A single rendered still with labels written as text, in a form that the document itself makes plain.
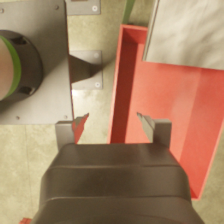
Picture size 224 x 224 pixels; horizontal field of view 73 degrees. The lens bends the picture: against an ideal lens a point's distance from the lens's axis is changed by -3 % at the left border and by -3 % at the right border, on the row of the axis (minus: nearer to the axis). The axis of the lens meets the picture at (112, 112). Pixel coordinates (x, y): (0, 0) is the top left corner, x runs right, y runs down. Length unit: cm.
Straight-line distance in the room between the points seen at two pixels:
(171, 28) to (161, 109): 43
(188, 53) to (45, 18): 35
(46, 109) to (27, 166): 136
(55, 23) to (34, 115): 20
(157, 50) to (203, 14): 12
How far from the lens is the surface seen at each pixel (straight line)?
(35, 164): 166
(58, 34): 36
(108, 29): 130
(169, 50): 45
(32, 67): 35
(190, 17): 44
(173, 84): 77
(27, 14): 40
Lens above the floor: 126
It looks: 76 degrees down
